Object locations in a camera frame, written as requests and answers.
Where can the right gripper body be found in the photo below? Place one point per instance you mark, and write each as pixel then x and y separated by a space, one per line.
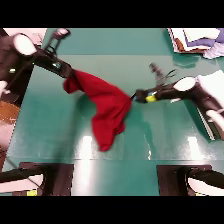
pixel 143 96

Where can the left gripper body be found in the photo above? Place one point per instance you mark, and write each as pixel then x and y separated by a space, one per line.
pixel 61 68

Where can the red T-shirt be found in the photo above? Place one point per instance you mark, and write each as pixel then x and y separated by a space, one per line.
pixel 108 106

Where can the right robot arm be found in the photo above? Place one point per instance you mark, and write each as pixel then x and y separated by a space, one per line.
pixel 203 96

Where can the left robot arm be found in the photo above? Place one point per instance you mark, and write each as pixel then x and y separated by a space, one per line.
pixel 13 56

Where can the purple garment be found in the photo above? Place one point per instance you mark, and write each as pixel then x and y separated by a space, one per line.
pixel 208 41

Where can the pale lilac garment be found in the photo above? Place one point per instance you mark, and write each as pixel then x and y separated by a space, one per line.
pixel 216 50

